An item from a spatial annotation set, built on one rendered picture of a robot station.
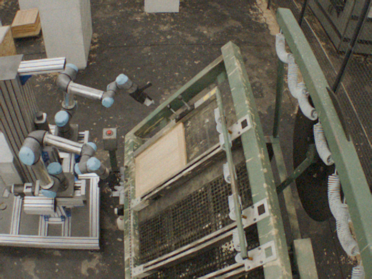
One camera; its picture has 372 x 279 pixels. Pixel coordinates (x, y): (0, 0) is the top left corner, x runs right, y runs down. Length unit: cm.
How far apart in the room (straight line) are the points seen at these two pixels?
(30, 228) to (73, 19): 263
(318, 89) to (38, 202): 217
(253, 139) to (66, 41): 349
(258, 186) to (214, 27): 452
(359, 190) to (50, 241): 283
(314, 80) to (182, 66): 347
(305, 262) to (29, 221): 276
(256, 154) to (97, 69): 366
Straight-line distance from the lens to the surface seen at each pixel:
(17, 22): 639
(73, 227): 370
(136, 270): 265
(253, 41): 609
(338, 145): 183
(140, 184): 300
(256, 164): 205
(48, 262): 384
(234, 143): 231
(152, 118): 318
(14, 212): 393
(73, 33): 502
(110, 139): 331
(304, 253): 193
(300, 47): 232
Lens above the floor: 348
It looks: 51 degrees down
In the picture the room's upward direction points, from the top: 6 degrees clockwise
